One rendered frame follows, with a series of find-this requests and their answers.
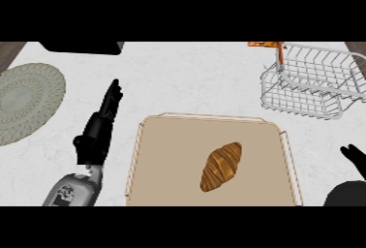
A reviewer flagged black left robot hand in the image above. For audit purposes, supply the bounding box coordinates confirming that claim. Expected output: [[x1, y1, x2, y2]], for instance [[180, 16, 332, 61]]
[[71, 77, 124, 167]]

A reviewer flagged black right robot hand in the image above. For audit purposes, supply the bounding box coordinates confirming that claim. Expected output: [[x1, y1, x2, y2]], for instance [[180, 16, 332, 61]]
[[322, 143, 366, 207]]

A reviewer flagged beige wooden tray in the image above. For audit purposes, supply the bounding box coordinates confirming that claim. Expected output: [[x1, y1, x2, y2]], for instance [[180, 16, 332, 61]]
[[124, 111, 304, 207]]

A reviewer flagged brown croissant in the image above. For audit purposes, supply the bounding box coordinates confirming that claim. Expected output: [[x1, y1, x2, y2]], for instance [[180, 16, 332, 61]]
[[200, 141, 244, 193]]

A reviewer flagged round grey woven placemat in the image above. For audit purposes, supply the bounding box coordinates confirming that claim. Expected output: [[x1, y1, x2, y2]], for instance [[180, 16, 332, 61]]
[[0, 62, 68, 147]]

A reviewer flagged black appliance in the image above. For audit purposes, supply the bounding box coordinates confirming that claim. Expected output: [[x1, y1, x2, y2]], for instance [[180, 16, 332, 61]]
[[39, 42, 126, 56]]

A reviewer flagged orange packet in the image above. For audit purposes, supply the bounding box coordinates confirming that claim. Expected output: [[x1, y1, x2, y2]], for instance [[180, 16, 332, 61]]
[[248, 42, 284, 48]]

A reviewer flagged white wire tiered basket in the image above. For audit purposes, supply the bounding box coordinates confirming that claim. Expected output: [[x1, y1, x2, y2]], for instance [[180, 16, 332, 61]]
[[259, 42, 366, 121]]

